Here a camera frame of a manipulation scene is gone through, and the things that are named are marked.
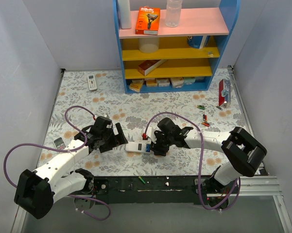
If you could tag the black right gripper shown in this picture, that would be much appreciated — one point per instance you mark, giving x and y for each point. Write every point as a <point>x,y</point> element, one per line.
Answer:
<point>156,144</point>

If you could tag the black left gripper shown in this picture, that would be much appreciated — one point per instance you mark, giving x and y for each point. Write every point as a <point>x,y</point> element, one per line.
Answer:
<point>112,140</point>

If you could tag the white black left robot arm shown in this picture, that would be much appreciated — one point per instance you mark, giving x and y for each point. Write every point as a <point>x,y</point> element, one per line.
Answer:
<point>38,190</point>

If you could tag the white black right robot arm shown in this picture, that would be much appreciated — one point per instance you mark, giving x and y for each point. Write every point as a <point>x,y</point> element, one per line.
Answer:
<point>244,152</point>

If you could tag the white air conditioner remote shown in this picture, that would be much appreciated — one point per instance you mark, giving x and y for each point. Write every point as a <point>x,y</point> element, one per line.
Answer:
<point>92,85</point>

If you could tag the grey calculator remote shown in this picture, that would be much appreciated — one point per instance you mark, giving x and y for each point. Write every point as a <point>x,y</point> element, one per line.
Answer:
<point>59,143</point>

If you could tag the red orange battery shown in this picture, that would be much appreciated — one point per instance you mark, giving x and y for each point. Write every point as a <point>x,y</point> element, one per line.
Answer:
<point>205,122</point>

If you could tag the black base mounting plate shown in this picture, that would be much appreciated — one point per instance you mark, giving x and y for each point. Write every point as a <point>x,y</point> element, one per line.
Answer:
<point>158,189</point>

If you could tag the yellow red small box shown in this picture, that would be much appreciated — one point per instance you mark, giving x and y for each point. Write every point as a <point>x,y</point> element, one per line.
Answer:
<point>136,85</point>

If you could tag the tissue pack green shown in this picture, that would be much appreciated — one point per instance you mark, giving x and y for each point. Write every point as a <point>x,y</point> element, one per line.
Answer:
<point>189,80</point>

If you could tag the red toothpaste box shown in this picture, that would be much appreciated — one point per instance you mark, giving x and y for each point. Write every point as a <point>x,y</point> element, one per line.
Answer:
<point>224,93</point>

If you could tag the blue shelf unit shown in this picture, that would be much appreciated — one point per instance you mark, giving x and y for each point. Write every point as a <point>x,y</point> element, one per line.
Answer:
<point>182,60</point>

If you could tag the white translucent cup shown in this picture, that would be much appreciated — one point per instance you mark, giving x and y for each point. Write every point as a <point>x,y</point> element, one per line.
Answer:
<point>148,45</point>

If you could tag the orange razor box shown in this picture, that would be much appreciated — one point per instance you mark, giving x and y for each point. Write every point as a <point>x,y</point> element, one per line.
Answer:
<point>148,20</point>

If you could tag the clear plastic bottle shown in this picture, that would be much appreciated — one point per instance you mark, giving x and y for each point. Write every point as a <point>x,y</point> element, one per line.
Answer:
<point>173,12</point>

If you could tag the white bottle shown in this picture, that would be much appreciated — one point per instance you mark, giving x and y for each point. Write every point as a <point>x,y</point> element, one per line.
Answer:
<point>125,13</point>

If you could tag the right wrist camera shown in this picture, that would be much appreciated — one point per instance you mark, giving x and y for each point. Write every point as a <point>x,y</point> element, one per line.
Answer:
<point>149,135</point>

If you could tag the aluminium frame rail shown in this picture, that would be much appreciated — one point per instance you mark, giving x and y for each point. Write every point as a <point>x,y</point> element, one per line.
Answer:
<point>260,186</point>

